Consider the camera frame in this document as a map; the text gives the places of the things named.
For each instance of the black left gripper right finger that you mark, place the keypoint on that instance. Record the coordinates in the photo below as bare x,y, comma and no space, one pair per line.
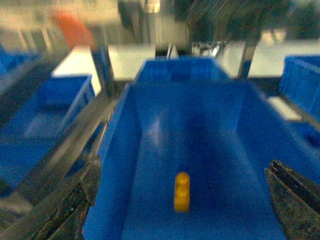
295,201

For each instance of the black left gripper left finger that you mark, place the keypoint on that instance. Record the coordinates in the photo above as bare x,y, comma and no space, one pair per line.
61,216

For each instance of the yellow two-stud toy block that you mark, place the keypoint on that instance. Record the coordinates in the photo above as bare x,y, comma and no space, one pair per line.
182,192

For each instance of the blue bin far left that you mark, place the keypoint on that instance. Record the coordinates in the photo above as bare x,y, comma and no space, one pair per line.
34,129

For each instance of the blue ribbed crate right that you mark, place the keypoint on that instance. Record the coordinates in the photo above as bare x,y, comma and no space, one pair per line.
300,82

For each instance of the blue bin behind target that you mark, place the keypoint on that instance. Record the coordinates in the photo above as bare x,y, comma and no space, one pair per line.
181,70

